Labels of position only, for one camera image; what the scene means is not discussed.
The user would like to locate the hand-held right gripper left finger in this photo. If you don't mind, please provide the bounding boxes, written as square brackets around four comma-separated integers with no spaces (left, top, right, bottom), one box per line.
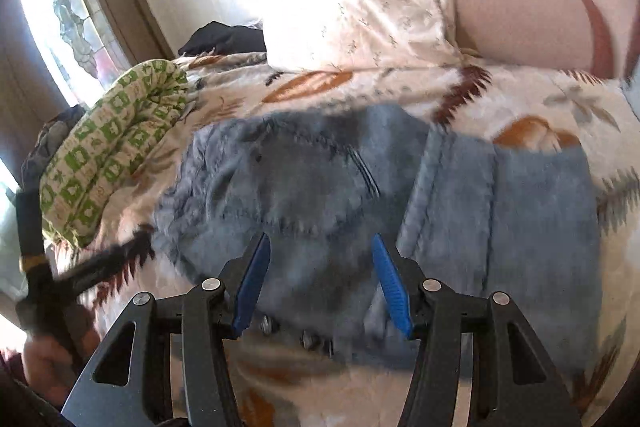
[62,231,273,427]

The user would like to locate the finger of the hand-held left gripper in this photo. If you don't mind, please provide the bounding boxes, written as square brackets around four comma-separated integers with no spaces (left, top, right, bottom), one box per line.
[57,229,156,296]

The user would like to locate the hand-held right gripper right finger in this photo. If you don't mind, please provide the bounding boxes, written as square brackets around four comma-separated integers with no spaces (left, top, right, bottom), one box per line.
[371,233,583,427]

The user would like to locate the blue denim pants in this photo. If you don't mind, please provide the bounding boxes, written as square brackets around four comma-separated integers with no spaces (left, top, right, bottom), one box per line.
[152,103,603,375]

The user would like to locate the person's left hand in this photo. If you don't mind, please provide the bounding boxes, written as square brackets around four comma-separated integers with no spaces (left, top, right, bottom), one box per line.
[22,302,101,408]

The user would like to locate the grey blue cloth pile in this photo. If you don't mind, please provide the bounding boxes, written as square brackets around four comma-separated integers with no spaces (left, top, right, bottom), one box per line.
[20,106,87,188]

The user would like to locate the green patterned cloth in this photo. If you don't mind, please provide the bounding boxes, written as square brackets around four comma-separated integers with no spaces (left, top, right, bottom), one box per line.
[40,59,191,250]

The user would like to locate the stained glass window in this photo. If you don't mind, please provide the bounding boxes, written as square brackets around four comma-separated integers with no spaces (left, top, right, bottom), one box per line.
[17,0,131,102]

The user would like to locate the leaf print blanket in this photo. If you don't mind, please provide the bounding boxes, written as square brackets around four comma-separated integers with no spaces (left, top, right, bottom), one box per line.
[42,52,640,427]

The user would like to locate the dark cloth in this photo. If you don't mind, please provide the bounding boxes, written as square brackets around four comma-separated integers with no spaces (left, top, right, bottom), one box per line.
[178,21,267,58]

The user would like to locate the white patterned pillow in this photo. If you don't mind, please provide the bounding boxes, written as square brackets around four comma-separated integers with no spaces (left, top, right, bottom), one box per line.
[262,0,463,72]

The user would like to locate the pink bolster armrest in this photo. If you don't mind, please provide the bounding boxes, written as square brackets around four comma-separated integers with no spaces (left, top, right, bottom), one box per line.
[445,0,618,78]

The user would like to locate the light blue pillow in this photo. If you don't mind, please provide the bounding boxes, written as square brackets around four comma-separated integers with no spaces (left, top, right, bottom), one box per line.
[620,74,640,108]

